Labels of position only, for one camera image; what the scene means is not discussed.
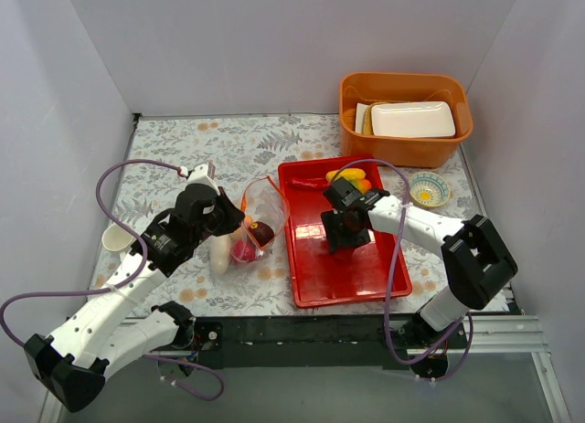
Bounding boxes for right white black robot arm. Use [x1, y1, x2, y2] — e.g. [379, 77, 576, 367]
[321, 178, 518, 348]

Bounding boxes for yellow corn toy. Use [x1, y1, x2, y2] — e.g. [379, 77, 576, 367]
[325, 167, 366, 183]

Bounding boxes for small patterned bowl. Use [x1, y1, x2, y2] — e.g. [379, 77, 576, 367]
[409, 171, 451, 208]

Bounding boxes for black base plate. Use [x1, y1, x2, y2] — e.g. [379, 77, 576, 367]
[141, 316, 474, 378]

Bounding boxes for red plastic tray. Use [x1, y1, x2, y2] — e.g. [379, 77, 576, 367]
[278, 155, 396, 309]

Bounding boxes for yellow plates in bin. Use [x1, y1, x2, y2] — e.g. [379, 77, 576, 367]
[354, 102, 378, 135]

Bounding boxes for white rectangular plate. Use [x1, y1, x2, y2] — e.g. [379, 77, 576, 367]
[370, 101, 456, 138]

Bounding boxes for clear zip top bag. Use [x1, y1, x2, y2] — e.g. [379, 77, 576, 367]
[231, 176, 290, 266]

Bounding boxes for red apple toy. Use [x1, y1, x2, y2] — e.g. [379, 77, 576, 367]
[230, 239, 257, 263]

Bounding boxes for red chili pepper toy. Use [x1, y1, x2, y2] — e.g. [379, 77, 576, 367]
[287, 177, 329, 190]

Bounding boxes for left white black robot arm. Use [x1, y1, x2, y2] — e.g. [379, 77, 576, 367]
[24, 180, 244, 412]

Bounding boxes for green orange mango toy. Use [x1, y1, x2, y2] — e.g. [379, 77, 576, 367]
[350, 178, 372, 194]

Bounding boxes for orange plastic bin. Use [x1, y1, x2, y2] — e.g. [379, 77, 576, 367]
[338, 72, 473, 168]

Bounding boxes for aluminium frame rail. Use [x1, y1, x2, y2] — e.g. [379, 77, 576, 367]
[58, 294, 548, 356]

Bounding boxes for white cup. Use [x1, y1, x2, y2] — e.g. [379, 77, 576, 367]
[101, 224, 135, 254]

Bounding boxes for dark purple fruit toy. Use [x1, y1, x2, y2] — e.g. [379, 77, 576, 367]
[248, 221, 274, 247]

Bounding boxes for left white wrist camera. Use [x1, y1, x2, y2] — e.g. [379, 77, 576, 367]
[178, 162, 216, 187]

